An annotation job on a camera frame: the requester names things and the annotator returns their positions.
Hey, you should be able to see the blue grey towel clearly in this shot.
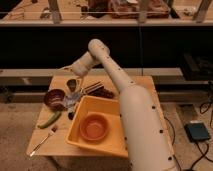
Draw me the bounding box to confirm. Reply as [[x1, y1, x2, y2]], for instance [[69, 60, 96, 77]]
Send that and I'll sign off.
[[65, 92, 83, 108]]

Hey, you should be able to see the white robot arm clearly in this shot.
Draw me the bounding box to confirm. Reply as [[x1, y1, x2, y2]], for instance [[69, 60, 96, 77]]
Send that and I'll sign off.
[[70, 39, 179, 171]]

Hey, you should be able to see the purple bowl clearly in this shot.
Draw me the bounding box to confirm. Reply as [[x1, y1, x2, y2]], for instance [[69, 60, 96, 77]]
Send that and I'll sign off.
[[44, 89, 65, 111]]

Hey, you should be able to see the orange bowl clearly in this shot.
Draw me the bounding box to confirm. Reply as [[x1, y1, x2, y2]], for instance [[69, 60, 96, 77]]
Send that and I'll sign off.
[[79, 114, 109, 142]]

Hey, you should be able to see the brown striped block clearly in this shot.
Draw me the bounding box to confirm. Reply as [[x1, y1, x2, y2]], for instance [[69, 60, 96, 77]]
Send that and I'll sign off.
[[82, 82, 104, 94]]

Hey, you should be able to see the dark red grape bunch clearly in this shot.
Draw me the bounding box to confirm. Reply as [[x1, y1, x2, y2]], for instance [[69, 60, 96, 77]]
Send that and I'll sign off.
[[90, 88, 114, 99]]

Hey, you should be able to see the green cucumber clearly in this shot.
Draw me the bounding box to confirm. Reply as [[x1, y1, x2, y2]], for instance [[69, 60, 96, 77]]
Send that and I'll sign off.
[[37, 111, 61, 129]]

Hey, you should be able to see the silver fork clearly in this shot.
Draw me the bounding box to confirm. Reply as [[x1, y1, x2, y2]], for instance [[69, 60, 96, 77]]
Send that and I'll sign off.
[[29, 125, 58, 157]]

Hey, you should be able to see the wooden table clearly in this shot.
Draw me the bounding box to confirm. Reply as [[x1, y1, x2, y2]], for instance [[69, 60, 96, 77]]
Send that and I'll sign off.
[[27, 76, 174, 156]]

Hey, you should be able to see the yellow plastic tub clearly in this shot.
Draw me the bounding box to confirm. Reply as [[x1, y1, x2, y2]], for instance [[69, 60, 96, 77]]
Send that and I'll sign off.
[[66, 96, 128, 157]]

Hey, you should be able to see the wooden shelf bench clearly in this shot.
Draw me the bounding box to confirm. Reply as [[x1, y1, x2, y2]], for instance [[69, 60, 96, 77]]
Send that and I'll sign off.
[[0, 0, 213, 27]]

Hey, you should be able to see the black foot pedal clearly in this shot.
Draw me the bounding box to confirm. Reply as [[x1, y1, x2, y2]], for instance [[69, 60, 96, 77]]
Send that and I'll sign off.
[[184, 123, 211, 142]]

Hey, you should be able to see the black floor cable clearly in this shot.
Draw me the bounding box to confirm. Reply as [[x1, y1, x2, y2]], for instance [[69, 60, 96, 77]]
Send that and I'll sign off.
[[163, 99, 213, 171]]

